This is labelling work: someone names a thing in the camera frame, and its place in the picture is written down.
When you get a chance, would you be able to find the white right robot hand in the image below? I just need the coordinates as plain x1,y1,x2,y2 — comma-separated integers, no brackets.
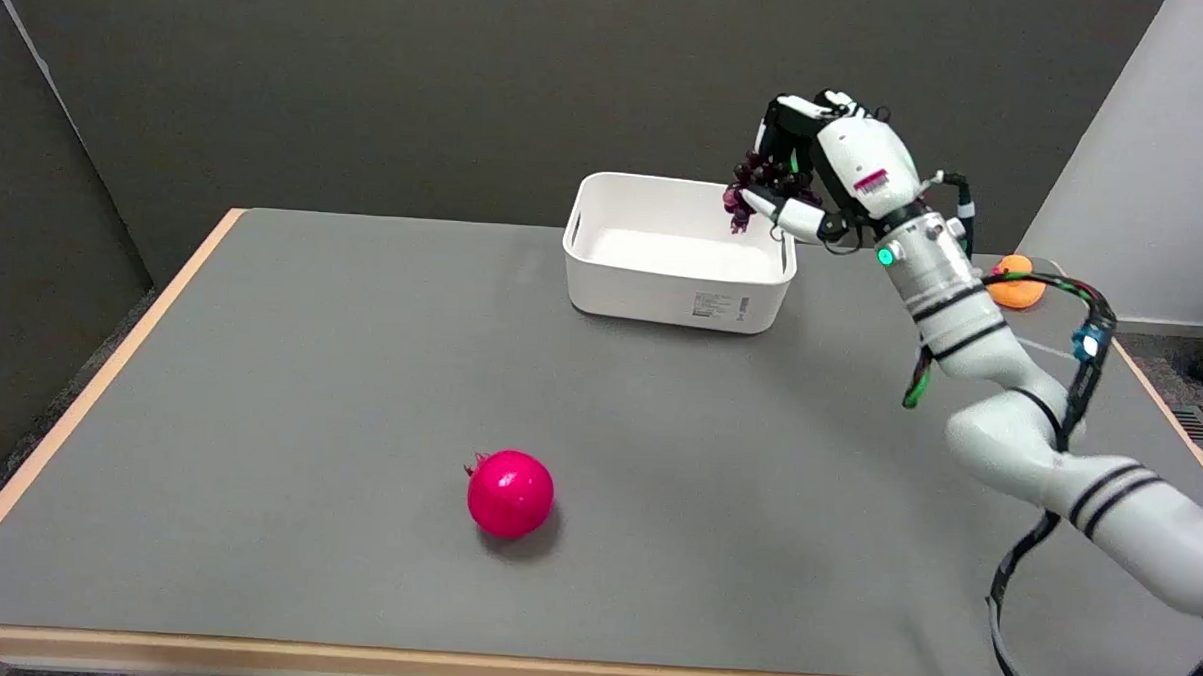
736,86,928,250

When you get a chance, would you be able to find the purple grape bunch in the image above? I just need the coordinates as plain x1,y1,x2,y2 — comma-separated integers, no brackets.
722,150,825,237

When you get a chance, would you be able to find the white plastic box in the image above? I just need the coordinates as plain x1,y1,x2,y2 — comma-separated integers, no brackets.
560,171,801,337

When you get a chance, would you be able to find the orange fruit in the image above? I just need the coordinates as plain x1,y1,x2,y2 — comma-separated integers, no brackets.
985,253,1048,311

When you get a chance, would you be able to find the grey table mat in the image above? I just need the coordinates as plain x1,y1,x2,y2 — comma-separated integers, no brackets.
0,199,1203,676

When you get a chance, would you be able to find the pink pomegranate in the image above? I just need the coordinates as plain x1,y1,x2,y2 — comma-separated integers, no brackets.
462,448,556,540

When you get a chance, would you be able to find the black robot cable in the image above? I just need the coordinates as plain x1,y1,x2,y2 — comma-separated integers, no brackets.
893,171,1203,676

